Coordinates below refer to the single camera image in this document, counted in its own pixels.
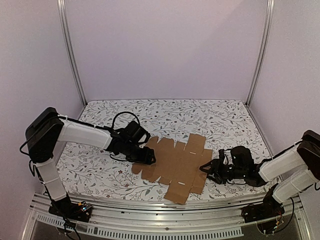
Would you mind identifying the brown cardboard box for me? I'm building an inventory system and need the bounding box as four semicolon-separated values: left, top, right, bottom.
131;133;213;205

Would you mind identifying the aluminium front table rail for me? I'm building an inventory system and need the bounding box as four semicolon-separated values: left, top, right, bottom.
21;193;313;240

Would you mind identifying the right aluminium frame post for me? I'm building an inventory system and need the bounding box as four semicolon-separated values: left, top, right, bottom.
245;0;275;108

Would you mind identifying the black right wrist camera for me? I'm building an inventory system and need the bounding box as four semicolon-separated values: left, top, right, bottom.
218;145;253;166

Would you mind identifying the aluminium frame post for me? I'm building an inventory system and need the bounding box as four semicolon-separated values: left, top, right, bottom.
245;0;275;108
57;0;88;107

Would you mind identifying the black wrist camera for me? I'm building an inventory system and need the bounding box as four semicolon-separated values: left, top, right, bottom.
218;145;253;166
123;120;151;145

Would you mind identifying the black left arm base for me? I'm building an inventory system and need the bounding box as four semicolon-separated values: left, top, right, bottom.
48;196;93;223

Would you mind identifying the left aluminium frame post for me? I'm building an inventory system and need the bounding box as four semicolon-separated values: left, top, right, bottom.
57;0;88;107

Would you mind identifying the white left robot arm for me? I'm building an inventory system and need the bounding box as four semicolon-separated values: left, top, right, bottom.
22;107;156;217

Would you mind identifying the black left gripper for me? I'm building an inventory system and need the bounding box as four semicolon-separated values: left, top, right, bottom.
123;141;157;166

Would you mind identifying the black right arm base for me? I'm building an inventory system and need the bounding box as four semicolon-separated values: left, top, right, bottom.
241;183;285;223

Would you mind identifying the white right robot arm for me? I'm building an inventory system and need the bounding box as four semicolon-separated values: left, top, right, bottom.
199;130;320;218

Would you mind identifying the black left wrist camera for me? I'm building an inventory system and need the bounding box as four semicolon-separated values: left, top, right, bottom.
123;120;151;145

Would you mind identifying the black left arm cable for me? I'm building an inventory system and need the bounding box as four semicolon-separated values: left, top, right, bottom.
111;111;142;131

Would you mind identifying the floral patterned table mat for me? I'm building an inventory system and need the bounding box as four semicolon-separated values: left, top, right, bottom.
57;99;270;202

